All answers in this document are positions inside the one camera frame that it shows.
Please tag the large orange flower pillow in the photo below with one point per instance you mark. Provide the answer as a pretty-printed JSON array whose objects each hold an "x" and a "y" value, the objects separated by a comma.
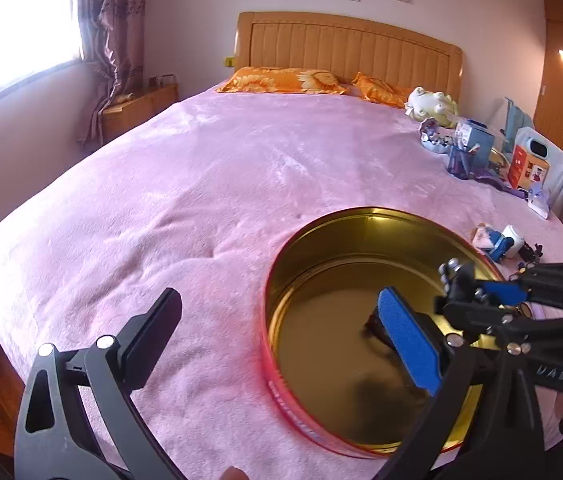
[{"x": 281, "y": 80}]

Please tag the blue cardboard box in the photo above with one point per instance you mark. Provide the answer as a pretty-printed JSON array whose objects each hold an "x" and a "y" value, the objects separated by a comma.
[{"x": 479, "y": 142}]

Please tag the red white printed box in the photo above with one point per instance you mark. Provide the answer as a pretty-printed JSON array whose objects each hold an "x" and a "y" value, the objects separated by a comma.
[{"x": 526, "y": 167}]

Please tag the window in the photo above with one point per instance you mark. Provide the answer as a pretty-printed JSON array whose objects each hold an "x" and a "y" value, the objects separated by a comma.
[{"x": 16, "y": 25}]

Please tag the person's left hand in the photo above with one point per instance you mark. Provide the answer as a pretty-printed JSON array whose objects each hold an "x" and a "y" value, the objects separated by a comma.
[{"x": 231, "y": 474}]

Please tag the mauve curtain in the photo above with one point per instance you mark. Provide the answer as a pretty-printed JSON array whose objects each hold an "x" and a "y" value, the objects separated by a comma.
[{"x": 111, "y": 50}]

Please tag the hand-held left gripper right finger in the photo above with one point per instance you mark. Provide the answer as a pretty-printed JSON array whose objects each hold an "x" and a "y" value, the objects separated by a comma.
[{"x": 406, "y": 340}]

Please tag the gold round tin lid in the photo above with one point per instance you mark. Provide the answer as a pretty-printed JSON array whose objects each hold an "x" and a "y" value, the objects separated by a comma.
[{"x": 500, "y": 159}]

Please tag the round red gold tin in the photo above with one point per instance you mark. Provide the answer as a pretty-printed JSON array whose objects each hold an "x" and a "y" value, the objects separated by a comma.
[{"x": 331, "y": 320}]

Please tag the pale yellow plush toy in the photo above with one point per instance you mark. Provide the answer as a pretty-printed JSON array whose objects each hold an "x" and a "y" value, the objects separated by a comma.
[{"x": 434, "y": 105}]

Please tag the small orange flower pillow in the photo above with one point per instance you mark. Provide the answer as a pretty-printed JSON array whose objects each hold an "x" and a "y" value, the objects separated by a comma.
[{"x": 381, "y": 89}]

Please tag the wooden nightstand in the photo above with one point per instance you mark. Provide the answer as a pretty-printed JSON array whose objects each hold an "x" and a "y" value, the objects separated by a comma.
[{"x": 136, "y": 110}]

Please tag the white purple figurine ornament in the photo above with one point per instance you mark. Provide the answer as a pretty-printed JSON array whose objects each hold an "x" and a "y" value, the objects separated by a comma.
[{"x": 434, "y": 135}]

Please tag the purple hairbrush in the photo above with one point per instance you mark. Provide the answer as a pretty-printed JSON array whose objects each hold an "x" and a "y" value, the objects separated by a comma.
[{"x": 499, "y": 182}]

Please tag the black rhinestone hair clip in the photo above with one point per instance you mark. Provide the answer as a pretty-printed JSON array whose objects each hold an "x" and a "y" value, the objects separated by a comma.
[{"x": 530, "y": 253}]

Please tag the wooden bed headboard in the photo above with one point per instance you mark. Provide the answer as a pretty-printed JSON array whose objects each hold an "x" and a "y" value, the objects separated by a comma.
[{"x": 346, "y": 45}]

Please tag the white tissue pack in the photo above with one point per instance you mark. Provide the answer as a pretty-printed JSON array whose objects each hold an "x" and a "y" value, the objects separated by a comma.
[{"x": 540, "y": 202}]

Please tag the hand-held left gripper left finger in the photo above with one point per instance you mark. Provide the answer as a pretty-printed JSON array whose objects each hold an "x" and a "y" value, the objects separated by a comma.
[{"x": 154, "y": 330}]

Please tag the pink fleece blanket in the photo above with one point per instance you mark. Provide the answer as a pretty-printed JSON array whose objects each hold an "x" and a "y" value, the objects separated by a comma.
[{"x": 186, "y": 185}]

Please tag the light blue alarm clock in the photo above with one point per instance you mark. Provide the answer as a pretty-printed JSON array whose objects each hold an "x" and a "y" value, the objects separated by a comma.
[{"x": 539, "y": 147}]

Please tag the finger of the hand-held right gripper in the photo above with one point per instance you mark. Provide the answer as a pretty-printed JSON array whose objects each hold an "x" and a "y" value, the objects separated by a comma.
[
  {"x": 466, "y": 305},
  {"x": 504, "y": 292}
]

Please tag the blue mesh pen holder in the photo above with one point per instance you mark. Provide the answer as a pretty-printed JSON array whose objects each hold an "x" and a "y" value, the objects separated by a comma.
[{"x": 460, "y": 162}]

